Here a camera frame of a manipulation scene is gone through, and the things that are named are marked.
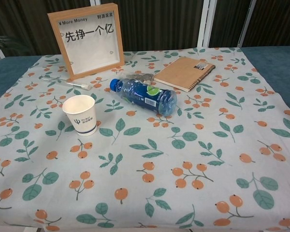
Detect teal table cover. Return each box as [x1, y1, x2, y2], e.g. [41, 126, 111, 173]
[0, 45, 290, 103]

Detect white paper cup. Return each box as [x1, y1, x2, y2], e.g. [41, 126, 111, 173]
[62, 94, 98, 137]

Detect blue plastic water bottle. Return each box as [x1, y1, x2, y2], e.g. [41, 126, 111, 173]
[109, 77, 178, 116]

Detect wooden framed money sign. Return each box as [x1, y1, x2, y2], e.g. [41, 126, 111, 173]
[47, 2, 125, 82]

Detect brown spiral notebook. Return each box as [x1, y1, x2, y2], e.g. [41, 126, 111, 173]
[153, 56, 216, 93]

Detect clear glass test tube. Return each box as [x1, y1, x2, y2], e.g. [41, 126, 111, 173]
[40, 75, 92, 90]

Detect clear bag of coins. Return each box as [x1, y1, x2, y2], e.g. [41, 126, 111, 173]
[122, 72, 155, 84]

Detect floral orange fruit tablecloth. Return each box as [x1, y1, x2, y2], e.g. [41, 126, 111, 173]
[0, 47, 290, 232]

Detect green plant leaves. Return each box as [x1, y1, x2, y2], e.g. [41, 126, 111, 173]
[0, 35, 37, 57]

